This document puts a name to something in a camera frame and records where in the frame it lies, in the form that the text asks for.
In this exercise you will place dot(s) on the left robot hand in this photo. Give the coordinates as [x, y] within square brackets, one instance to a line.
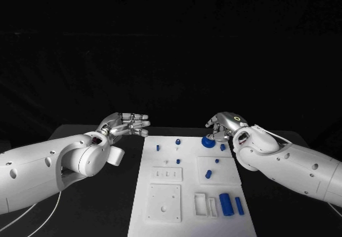
[125, 124]

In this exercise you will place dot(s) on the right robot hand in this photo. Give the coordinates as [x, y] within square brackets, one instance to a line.
[226, 122]

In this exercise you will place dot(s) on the blue gear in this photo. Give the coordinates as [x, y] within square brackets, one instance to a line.
[208, 142]

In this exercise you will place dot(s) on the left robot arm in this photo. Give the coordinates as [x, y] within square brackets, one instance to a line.
[34, 166]

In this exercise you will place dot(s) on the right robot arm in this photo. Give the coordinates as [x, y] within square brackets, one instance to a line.
[288, 163]

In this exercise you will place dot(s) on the white task board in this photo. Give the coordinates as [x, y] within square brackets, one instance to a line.
[190, 185]

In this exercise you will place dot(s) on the blue plug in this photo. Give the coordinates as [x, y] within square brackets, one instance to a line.
[177, 141]

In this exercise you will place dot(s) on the blue short cylinder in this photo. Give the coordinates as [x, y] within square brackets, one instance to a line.
[208, 174]

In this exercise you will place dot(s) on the thick blue long cylinder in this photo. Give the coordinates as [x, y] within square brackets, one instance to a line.
[226, 204]

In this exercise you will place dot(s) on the thin blue long cylinder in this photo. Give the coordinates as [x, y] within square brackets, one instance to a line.
[238, 205]

